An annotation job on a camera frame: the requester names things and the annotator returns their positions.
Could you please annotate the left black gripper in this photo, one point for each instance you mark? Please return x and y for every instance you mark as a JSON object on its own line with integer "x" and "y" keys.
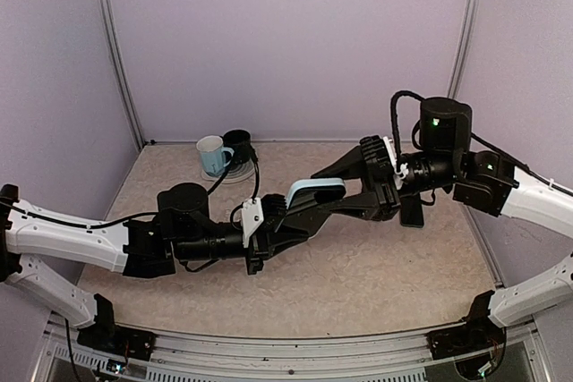
{"x": 260, "y": 245}

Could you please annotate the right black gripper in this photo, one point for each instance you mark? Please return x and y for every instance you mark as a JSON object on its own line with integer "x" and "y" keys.
{"x": 384, "y": 196}

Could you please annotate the light blue phone case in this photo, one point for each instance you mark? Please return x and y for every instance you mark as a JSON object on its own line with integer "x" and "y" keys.
{"x": 307, "y": 183}

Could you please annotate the black phone case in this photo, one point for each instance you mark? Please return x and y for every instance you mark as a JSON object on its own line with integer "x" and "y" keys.
{"x": 411, "y": 212}

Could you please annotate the black phone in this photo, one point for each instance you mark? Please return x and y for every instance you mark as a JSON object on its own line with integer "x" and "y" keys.
{"x": 310, "y": 198}

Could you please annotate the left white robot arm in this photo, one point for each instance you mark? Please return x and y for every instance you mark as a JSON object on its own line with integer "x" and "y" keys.
{"x": 150, "y": 244}

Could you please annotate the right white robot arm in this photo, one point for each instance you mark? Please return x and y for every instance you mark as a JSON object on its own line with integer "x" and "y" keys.
{"x": 490, "y": 181}

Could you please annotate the grey patterned saucer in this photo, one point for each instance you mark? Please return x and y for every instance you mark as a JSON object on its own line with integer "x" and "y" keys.
{"x": 237, "y": 174}

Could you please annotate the black mug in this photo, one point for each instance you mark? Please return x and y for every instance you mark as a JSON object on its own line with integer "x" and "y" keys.
{"x": 239, "y": 141}

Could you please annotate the light blue mug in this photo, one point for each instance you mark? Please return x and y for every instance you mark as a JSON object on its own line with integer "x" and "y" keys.
{"x": 215, "y": 156}

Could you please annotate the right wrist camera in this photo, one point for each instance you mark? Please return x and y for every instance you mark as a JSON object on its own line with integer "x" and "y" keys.
{"x": 400, "y": 169}

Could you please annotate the front aluminium rail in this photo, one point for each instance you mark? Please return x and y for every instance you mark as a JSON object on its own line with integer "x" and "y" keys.
{"x": 175, "y": 356}

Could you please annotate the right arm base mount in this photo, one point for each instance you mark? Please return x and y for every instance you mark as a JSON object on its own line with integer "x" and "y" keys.
{"x": 477, "y": 332}

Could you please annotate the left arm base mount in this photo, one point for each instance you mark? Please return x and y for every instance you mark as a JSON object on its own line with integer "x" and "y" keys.
{"x": 106, "y": 336}

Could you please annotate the left aluminium frame post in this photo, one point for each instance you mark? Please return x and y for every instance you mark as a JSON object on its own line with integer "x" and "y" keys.
{"x": 114, "y": 50}

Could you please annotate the aluminium frame post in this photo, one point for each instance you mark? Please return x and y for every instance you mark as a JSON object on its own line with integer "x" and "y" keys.
{"x": 114, "y": 50}
{"x": 469, "y": 17}

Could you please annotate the right aluminium frame post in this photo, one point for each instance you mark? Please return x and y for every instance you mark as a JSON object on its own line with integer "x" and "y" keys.
{"x": 469, "y": 17}

